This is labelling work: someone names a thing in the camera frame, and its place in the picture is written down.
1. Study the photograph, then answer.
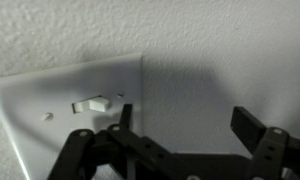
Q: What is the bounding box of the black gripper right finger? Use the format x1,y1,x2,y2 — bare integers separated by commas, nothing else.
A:
230,106,300,180

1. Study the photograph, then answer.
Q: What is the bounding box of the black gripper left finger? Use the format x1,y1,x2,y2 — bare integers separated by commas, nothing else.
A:
47,104,177,180

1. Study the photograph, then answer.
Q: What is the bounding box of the white toggle switch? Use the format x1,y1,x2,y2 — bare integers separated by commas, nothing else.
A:
72,96,110,114

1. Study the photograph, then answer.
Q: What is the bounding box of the white double switch plate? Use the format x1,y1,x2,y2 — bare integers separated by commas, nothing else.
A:
0,53,142,180

